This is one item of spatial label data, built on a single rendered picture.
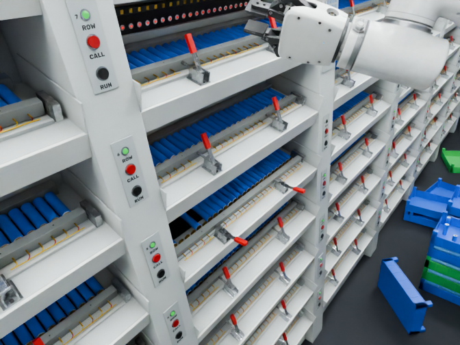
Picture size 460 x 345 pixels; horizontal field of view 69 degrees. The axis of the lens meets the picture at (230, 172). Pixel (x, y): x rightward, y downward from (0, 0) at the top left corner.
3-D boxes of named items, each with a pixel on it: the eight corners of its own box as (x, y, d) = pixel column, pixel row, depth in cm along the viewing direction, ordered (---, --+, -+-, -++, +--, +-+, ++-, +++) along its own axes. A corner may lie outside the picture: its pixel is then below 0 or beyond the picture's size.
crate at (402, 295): (409, 335, 158) (424, 332, 159) (415, 307, 148) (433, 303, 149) (377, 285, 184) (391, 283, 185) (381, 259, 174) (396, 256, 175)
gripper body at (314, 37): (352, 31, 51) (283, 13, 53) (333, 79, 60) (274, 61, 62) (361, 2, 55) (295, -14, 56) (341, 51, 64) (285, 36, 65)
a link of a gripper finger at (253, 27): (278, 38, 60) (243, 29, 61) (275, 52, 63) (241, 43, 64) (283, 27, 61) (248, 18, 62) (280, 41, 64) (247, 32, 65)
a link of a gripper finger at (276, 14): (294, 2, 53) (265, 11, 57) (304, 27, 56) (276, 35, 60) (299, -8, 55) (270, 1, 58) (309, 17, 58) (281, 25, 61)
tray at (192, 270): (313, 178, 115) (322, 157, 108) (183, 294, 77) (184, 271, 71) (267, 149, 123) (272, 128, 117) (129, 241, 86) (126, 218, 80)
